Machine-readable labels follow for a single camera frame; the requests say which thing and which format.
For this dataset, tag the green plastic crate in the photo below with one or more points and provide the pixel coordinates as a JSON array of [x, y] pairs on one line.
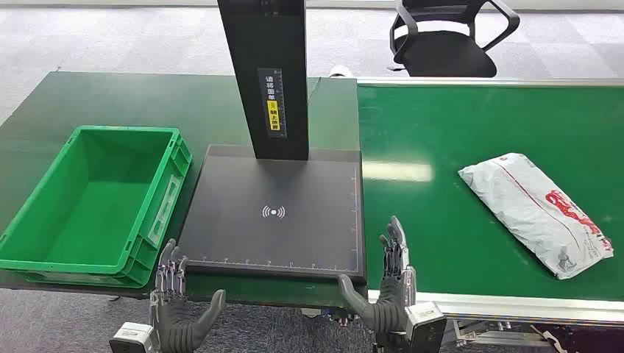
[[97, 204]]

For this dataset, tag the white red-printed poly mailer package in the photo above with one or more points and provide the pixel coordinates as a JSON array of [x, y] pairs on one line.
[[531, 204]]

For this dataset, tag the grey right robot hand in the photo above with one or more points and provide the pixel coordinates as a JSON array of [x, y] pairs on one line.
[[390, 307]]

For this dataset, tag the black inbound scanner machine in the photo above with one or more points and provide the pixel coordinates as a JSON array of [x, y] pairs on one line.
[[273, 195]]

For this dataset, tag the black yellow ruler label sticker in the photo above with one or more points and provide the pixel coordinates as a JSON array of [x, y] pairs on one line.
[[272, 102]]

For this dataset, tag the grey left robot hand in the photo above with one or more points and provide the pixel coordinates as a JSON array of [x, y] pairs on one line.
[[173, 321]]

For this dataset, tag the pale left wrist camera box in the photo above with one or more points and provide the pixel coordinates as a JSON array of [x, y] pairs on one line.
[[131, 338]]

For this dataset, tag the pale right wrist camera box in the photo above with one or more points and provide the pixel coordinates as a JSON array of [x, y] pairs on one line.
[[426, 326]]

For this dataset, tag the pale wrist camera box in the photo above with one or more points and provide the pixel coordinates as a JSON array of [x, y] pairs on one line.
[[131, 338], [426, 326]]

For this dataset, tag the green conveyor belt aluminium frame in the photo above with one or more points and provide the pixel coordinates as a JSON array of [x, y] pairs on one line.
[[487, 126]]

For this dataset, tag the black office chair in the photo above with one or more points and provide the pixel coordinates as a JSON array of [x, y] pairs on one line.
[[446, 53]]

